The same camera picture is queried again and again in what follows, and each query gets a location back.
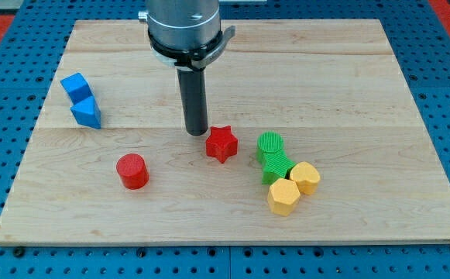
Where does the red star block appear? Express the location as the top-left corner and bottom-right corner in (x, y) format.
(205, 126), (239, 164)

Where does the blue triangle block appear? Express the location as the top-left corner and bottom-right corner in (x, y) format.
(70, 96), (101, 129)

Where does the wooden board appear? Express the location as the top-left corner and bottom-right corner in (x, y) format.
(0, 19), (450, 246)

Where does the blue cube block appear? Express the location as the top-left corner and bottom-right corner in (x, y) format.
(60, 73), (93, 105)

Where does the red cylinder block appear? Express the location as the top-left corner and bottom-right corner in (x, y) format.
(115, 153), (149, 190)

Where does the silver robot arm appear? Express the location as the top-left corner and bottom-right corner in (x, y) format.
(138, 0), (235, 71)

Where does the green star block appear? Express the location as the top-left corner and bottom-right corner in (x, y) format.
(262, 150), (296, 184)

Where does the green cylinder block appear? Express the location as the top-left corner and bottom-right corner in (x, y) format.
(256, 131), (284, 164)

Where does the yellow heart block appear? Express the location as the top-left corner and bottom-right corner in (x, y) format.
(289, 161), (321, 195)

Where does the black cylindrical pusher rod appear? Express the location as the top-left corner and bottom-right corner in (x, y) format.
(177, 70), (208, 136)

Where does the yellow hexagon block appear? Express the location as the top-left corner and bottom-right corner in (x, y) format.
(267, 178), (301, 216)

